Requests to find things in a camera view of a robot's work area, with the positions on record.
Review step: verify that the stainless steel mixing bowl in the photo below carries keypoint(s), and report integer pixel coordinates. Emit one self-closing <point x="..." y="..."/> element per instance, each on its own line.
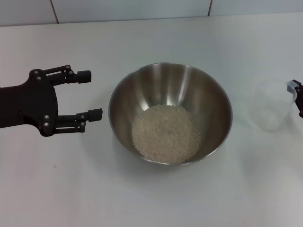
<point x="165" y="82"/>

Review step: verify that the clear plastic measuring cup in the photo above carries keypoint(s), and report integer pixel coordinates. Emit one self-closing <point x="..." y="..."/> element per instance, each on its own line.
<point x="270" y="113"/>

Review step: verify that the white rice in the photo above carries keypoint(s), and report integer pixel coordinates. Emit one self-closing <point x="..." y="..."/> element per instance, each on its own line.
<point x="165" y="134"/>

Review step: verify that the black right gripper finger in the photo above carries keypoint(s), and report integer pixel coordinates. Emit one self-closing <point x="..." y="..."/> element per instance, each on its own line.
<point x="298" y="84"/>
<point x="300" y="101"/>

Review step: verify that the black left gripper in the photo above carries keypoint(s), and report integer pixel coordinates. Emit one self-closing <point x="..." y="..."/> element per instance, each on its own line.
<point x="28" y="104"/>

